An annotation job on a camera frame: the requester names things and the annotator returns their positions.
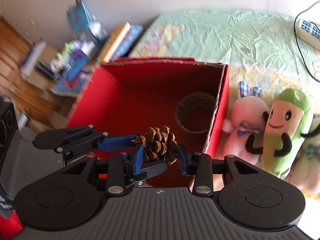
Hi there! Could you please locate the brown pine cone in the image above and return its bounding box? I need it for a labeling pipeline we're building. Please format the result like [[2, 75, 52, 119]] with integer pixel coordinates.
[[131, 126, 177, 165]]

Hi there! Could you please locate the red cardboard box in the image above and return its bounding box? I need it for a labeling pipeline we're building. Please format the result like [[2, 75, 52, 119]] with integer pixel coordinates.
[[65, 57, 230, 188]]

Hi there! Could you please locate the pink bunny plush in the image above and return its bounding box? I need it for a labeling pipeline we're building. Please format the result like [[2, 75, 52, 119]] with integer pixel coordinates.
[[221, 80, 269, 165]]

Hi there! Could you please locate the purple package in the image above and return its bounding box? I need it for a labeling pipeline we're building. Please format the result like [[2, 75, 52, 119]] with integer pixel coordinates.
[[66, 49, 88, 81]]

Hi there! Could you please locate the green bean plush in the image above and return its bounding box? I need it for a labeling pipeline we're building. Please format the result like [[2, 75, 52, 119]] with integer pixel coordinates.
[[245, 88, 313, 179]]

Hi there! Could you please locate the white plush with bow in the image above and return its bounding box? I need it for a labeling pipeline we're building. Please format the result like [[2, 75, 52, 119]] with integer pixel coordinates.
[[284, 134, 319, 199]]

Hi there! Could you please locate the yellow book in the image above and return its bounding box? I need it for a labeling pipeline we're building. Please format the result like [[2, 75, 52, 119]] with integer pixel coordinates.
[[98, 22, 131, 62]]

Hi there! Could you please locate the green floral bed sheet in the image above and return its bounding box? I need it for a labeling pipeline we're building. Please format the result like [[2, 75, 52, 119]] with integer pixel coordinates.
[[128, 8, 320, 201]]

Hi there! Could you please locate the white power strip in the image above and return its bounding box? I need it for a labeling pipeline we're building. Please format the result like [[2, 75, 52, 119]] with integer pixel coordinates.
[[295, 19, 320, 50]]

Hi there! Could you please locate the blue bag on wall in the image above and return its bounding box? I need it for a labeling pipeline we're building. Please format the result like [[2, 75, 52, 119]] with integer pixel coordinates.
[[67, 0, 91, 33]]

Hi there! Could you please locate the black power cable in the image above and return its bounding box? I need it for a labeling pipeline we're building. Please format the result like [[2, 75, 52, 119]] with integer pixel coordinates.
[[293, 0, 320, 83]]

